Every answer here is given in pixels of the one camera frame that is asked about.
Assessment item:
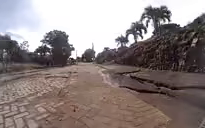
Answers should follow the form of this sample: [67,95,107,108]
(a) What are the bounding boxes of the roadside bushes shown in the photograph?
[95,47,118,64]

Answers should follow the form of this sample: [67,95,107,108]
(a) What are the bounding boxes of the small round tree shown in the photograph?
[82,48,97,63]

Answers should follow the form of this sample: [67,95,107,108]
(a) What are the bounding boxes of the small palm tree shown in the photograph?
[114,34,130,48]

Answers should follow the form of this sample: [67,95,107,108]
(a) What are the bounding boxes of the red brick paved road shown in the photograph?
[0,62,173,128]

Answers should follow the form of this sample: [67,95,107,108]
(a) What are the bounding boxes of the large dark broad tree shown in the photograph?
[39,29,75,67]

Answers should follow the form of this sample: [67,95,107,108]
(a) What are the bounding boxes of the tall palm tree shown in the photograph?
[140,4,173,37]

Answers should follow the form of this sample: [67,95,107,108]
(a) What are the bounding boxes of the cracked grey pavement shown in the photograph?
[98,63,205,128]

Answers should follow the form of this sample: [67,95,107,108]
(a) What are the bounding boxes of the grass verge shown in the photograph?
[0,62,46,75]

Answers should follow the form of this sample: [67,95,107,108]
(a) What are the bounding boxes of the grey kerbed sidewalk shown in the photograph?
[0,68,49,88]

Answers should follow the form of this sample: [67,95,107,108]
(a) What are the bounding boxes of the row of trees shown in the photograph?
[0,33,53,65]

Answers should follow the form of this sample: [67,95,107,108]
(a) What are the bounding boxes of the stone embankment wall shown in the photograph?
[114,19,205,74]

